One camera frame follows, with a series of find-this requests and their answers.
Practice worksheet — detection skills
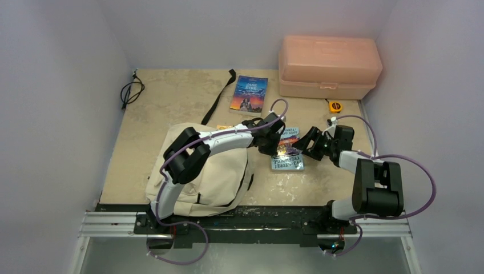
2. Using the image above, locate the blue Treehouse paperback book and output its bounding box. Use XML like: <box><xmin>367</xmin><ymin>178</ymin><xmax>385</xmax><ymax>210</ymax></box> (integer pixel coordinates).
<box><xmin>271</xmin><ymin>127</ymin><xmax>304</xmax><ymax>172</ymax></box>

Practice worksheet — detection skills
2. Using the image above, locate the Jane Eyre paperback book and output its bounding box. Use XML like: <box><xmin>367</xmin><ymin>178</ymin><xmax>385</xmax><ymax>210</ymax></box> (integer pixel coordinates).
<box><xmin>229</xmin><ymin>75</ymin><xmax>268</xmax><ymax>117</ymax></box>

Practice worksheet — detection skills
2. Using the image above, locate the beige canvas backpack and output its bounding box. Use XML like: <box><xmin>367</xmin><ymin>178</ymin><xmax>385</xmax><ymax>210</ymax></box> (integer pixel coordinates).
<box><xmin>146</xmin><ymin>99</ymin><xmax>254</xmax><ymax>217</ymax></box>

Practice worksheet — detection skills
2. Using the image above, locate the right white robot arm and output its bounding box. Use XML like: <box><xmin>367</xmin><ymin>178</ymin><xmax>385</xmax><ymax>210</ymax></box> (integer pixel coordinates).
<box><xmin>292</xmin><ymin>125</ymin><xmax>404</xmax><ymax>232</ymax></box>

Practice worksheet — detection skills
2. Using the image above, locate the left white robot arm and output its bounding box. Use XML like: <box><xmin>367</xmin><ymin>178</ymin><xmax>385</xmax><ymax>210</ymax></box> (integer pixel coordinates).
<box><xmin>148</xmin><ymin>111</ymin><xmax>285</xmax><ymax>233</ymax></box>

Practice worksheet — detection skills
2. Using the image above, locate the yellow tape measure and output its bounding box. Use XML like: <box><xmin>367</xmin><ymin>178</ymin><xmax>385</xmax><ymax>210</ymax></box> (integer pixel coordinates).
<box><xmin>328</xmin><ymin>101</ymin><xmax>343</xmax><ymax>114</ymax></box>

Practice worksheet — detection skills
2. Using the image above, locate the orange banana picture card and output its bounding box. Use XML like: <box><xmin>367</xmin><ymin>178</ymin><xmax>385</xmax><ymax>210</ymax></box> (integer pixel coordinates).
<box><xmin>216</xmin><ymin>125</ymin><xmax>233</xmax><ymax>130</ymax></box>

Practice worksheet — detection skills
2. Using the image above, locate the pink plastic storage box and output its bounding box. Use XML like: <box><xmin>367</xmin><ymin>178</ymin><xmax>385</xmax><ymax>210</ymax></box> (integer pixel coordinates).
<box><xmin>279</xmin><ymin>35</ymin><xmax>383</xmax><ymax>100</ymax></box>

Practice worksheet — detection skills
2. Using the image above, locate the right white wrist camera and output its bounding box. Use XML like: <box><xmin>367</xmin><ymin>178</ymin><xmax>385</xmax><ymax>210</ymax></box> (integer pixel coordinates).
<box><xmin>325</xmin><ymin>116</ymin><xmax>337</xmax><ymax>135</ymax></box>

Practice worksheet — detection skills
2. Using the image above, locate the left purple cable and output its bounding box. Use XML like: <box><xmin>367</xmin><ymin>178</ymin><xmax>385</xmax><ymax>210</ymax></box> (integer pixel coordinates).
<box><xmin>155</xmin><ymin>98</ymin><xmax>289</xmax><ymax>228</ymax></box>

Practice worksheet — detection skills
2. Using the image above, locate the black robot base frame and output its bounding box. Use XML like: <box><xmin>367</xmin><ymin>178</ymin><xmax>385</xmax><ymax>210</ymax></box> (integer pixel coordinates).
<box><xmin>95</xmin><ymin>204</ymin><xmax>357</xmax><ymax>251</ymax></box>

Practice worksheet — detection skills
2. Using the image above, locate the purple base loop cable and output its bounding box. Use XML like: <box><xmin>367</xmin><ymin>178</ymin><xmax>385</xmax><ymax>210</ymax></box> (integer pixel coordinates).
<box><xmin>146</xmin><ymin>220</ymin><xmax>210</xmax><ymax>265</ymax></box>

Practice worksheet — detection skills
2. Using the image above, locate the black coiled cable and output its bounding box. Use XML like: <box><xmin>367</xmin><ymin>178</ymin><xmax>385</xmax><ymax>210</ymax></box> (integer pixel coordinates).
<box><xmin>120</xmin><ymin>70</ymin><xmax>146</xmax><ymax>110</ymax></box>

